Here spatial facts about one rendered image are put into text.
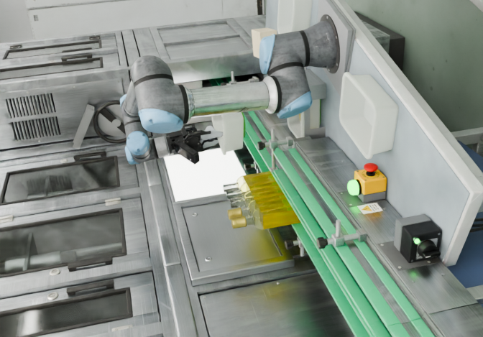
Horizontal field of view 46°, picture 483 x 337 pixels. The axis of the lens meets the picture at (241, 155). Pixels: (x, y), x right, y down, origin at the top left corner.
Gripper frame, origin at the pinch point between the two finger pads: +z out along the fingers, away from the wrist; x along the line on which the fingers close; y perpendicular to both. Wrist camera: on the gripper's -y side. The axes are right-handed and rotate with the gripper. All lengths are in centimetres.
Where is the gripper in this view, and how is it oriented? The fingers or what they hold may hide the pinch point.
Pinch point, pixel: (221, 136)
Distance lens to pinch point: 212.7
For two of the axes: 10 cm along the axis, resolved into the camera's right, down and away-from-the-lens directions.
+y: -2.4, -6.2, 7.4
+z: 9.7, -2.4, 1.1
